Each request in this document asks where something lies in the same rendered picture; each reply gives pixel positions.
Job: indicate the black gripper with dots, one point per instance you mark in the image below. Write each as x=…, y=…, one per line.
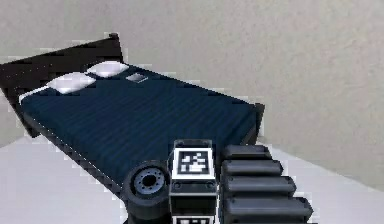
x=148, y=186

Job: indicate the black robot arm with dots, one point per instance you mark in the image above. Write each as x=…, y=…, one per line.
x=256, y=186

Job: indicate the dark blue bed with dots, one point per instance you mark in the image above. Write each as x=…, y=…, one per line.
x=133, y=123

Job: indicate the grey flat book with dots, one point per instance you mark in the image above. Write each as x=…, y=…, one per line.
x=136, y=78

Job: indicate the white pillow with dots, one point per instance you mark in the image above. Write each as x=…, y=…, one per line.
x=71, y=82
x=107, y=68

